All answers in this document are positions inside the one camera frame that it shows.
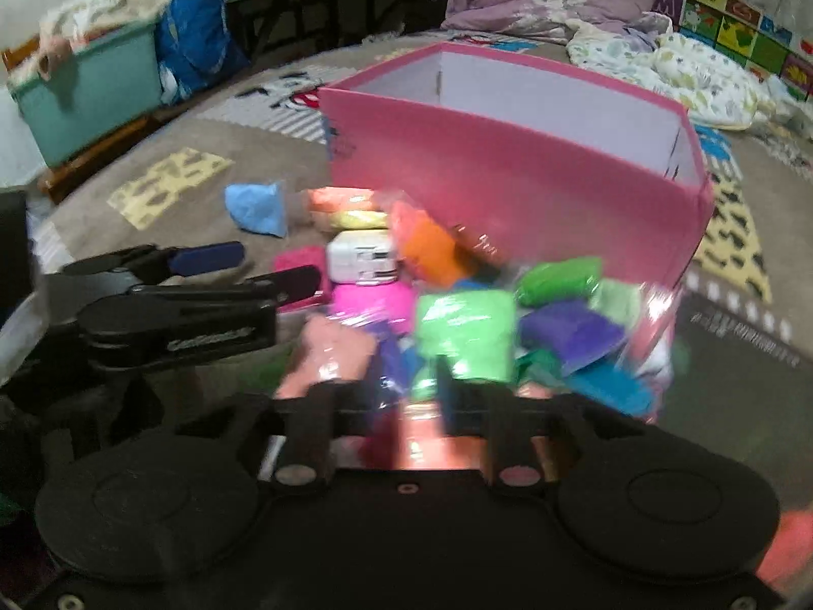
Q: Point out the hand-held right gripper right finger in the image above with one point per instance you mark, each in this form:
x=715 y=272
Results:
x=502 y=419

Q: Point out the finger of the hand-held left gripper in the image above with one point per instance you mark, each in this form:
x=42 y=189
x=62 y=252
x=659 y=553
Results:
x=289 y=284
x=209 y=257

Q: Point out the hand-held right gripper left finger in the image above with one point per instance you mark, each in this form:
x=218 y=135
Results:
x=321 y=406

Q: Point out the light green clay packet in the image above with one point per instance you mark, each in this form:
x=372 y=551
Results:
x=467 y=330

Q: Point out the pile of colourful clay packets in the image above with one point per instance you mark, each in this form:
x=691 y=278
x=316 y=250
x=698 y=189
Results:
x=571 y=330

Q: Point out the pink cardboard box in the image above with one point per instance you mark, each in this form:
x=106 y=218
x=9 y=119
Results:
x=521 y=165

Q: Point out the teal storage bin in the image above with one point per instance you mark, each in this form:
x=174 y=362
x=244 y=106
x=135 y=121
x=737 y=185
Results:
x=89 y=95

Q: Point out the blue bag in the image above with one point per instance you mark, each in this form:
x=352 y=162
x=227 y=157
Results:
x=197 y=44

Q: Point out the clothes in storage bin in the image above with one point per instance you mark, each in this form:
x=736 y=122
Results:
x=101 y=6

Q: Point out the white leaf-print quilt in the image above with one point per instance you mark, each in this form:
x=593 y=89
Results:
x=686 y=70

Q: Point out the colourful alphabet foam mat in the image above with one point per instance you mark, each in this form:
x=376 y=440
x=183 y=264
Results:
x=743 y=19

